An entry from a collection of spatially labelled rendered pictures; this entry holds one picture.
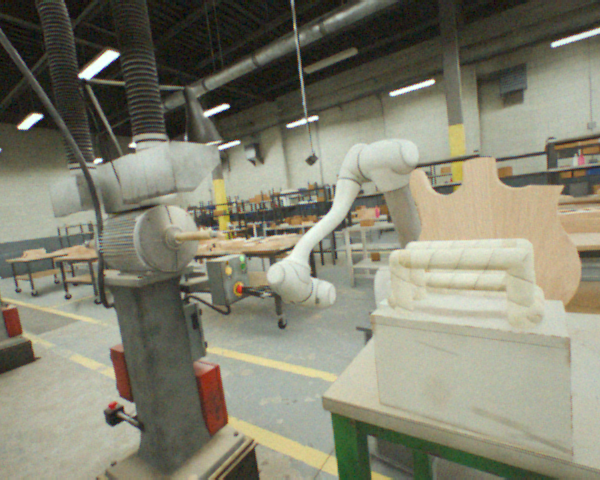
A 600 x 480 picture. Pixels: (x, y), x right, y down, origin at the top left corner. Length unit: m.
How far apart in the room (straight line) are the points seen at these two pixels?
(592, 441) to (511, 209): 0.45
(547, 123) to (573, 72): 1.35
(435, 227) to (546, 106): 11.09
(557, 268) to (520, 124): 10.99
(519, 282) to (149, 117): 1.03
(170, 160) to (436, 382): 0.80
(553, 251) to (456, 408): 0.43
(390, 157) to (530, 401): 0.83
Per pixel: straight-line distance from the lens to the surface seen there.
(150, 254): 1.20
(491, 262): 0.51
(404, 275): 0.55
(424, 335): 0.56
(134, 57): 1.19
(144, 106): 1.13
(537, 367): 0.55
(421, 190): 0.88
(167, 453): 1.61
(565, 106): 11.92
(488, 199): 0.86
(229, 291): 1.40
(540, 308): 0.53
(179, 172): 0.93
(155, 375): 1.45
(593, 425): 0.69
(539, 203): 0.85
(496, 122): 11.82
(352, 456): 0.75
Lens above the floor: 1.31
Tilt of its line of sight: 6 degrees down
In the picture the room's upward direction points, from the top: 7 degrees counter-clockwise
